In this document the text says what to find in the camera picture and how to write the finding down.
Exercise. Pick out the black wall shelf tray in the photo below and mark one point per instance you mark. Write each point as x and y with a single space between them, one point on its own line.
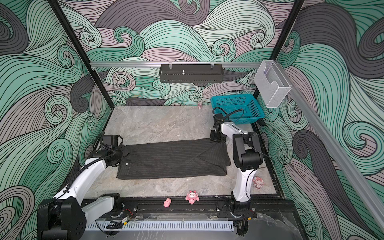
196 74

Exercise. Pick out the teal plastic basket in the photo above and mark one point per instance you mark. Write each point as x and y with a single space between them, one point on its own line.
238 108

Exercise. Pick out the aluminium wall rail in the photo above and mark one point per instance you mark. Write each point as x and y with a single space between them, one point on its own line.
138 64

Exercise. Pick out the pink white figurine toy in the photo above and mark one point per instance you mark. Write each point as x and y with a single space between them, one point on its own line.
258 183

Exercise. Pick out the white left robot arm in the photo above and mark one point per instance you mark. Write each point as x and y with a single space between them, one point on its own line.
64 217

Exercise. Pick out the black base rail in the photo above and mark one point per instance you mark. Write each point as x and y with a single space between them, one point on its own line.
219 206

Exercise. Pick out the small pink toy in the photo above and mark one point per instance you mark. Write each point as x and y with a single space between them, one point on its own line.
167 203

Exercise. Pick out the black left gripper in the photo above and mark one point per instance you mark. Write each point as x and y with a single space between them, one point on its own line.
124 150

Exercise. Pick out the dark grey pinstripe shirt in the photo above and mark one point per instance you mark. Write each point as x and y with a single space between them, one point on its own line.
179 159

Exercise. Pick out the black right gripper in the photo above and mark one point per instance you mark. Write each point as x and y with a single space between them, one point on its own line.
212 137

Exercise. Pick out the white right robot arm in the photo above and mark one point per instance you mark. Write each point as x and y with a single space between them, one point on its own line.
247 157

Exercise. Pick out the clear plastic wall bin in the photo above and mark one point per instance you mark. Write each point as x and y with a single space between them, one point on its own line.
272 82

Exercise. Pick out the white slotted cable duct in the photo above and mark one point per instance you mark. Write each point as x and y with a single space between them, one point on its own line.
182 225

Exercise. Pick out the pink plush pig toy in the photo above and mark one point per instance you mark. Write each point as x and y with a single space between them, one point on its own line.
192 197

